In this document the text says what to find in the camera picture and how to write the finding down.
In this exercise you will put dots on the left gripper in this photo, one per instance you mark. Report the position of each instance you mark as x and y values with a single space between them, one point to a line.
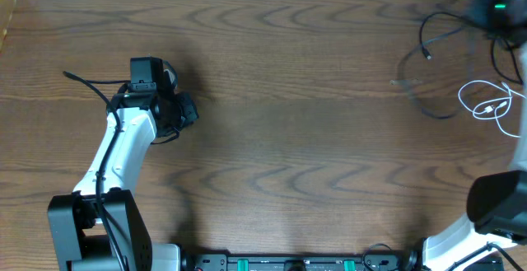
191 111

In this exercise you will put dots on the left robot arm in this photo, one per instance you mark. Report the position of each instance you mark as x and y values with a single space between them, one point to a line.
98 225

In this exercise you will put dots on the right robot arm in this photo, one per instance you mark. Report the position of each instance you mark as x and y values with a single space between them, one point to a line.
495 218

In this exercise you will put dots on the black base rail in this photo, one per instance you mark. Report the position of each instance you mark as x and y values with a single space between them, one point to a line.
375 261

